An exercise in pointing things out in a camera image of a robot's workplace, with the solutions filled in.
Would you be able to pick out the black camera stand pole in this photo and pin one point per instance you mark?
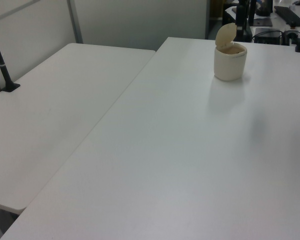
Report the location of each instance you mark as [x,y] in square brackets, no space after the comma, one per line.
[1,65]

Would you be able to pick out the black keyboard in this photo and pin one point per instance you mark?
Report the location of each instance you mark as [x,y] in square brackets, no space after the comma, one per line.
[288,15]

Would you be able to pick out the black upright pole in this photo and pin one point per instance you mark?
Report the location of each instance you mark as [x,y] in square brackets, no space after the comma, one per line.
[251,12]

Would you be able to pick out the black electronics box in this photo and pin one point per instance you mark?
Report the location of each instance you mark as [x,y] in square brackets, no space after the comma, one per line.
[267,36]

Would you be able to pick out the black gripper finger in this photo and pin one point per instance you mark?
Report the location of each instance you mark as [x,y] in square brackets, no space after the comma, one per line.
[240,15]

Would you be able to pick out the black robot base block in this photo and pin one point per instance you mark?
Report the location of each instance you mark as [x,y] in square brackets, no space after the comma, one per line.
[245,33]

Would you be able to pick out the black flat pad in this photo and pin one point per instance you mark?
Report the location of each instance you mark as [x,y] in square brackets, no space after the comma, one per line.
[262,22]

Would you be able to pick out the cream round trash bin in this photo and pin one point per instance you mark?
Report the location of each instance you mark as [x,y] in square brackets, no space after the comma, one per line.
[228,65]

